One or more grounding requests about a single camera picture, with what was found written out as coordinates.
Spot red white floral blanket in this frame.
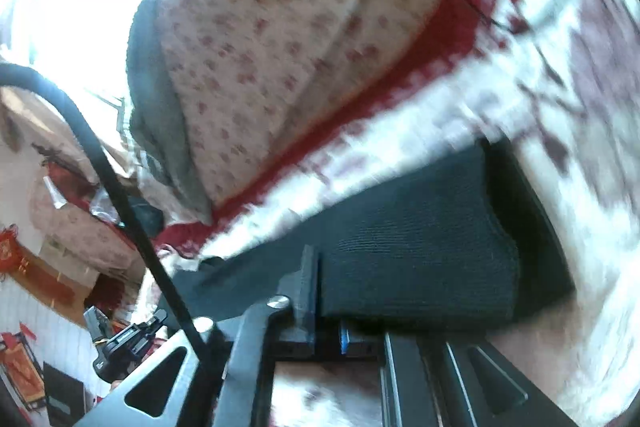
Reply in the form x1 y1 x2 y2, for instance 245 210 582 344
150 0 640 427

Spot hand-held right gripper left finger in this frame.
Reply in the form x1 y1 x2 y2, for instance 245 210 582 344
95 244 321 427

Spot black knit pants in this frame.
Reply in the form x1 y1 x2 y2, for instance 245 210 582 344
172 139 573 333

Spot red knot wall decoration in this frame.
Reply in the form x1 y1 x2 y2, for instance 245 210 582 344
0 227 32 280

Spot grey-green fleece jacket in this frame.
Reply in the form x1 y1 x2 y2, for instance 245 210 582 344
125 0 213 225

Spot floral pillow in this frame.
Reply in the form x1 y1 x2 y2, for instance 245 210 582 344
30 187 146 270

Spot clear plastic bag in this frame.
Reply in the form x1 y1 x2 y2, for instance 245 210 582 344
45 177 123 228

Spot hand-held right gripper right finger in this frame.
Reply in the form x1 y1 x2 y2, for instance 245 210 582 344
340 322 576 427

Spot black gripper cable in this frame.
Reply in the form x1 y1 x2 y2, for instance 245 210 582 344
0 63 216 358

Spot floral covered sofa backrest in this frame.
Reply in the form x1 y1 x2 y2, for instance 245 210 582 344
155 0 451 212

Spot bright window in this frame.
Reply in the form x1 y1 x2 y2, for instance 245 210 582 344
0 0 206 108

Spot teal bag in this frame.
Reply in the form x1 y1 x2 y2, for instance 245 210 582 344
124 196 165 235

